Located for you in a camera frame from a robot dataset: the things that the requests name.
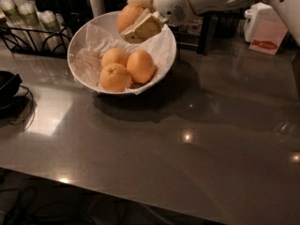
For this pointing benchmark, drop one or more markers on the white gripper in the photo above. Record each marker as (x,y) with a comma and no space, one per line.
(170,2)

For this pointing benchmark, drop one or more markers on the large orange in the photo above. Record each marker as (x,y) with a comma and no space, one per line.
(129,14)

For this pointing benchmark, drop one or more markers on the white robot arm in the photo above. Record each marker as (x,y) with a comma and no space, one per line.
(287,10)

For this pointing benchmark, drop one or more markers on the right orange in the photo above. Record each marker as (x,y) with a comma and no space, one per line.
(141,66)

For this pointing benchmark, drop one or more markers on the back middle orange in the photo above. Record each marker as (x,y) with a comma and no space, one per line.
(114,55)

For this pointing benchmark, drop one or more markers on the white bowl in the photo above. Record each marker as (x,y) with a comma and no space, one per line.
(93,25)

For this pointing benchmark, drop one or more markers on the front middle orange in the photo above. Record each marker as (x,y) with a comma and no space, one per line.
(115,78)

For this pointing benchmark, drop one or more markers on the white cylinder container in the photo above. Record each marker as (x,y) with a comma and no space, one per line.
(96,0)

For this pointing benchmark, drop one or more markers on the black condiment shelf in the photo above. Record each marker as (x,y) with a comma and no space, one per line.
(203,40)

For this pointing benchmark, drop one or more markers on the white paper liner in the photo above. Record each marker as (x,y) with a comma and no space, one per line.
(93,56)

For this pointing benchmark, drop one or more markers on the right paper cup stack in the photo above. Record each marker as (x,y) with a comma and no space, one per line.
(51,24)

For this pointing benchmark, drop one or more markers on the paper cup stack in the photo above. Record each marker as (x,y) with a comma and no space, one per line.
(13,16)
(51,24)
(30,19)

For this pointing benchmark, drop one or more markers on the middle paper cup stack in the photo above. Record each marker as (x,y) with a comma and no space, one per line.
(30,19)

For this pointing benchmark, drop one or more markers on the left paper cup stack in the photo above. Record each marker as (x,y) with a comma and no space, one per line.
(13,16)

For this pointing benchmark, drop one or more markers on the black device on left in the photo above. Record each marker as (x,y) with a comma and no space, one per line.
(9,86)

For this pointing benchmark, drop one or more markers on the black wire basket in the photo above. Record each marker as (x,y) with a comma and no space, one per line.
(227,23)

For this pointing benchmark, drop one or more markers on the black wire cup rack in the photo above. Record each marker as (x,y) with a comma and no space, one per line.
(18,41)

